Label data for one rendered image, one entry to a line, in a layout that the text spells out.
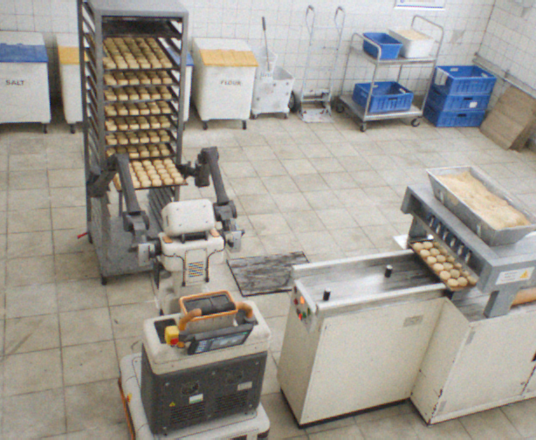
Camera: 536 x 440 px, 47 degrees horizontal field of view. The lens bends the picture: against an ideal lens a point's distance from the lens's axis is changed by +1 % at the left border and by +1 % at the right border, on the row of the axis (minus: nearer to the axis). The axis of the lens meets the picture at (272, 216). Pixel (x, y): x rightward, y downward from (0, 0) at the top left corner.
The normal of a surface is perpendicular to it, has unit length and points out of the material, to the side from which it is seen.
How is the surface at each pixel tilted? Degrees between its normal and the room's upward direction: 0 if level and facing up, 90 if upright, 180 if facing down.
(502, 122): 67
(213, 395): 90
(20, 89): 91
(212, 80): 92
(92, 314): 0
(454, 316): 90
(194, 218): 47
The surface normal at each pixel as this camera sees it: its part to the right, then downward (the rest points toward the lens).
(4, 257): 0.13, -0.83
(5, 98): 0.36, 0.55
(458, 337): -0.92, 0.10
